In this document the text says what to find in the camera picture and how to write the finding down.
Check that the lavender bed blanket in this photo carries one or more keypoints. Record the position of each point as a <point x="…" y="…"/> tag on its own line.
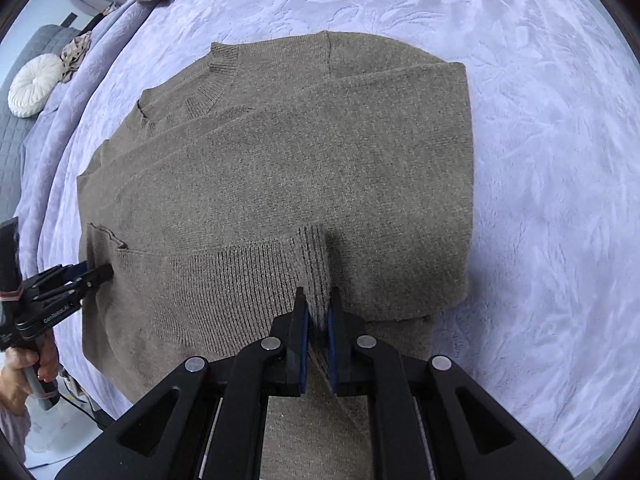
<point x="551" y="324"/>

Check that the person's left forearm pink sleeve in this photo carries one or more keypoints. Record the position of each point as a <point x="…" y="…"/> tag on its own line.
<point x="16" y="429"/>

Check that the grey quilted chair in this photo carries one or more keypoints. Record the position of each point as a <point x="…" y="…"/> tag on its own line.
<point x="46" y="39"/>

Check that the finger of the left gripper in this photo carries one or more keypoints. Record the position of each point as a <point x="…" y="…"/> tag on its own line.
<point x="57" y="276"/>
<point x="90" y="280"/>

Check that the round white cushion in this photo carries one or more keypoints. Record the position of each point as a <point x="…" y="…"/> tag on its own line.
<point x="32" y="85"/>

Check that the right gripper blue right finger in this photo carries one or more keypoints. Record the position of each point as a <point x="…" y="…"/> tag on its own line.
<point x="339" y="349"/>

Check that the taupe knit sweater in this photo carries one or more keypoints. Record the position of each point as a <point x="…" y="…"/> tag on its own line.
<point x="328" y="160"/>

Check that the beige crumpled cloth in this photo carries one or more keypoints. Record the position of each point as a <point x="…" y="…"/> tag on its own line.
<point x="73" y="54"/>

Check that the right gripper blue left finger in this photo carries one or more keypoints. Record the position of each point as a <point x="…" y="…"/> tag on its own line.
<point x="297" y="351"/>

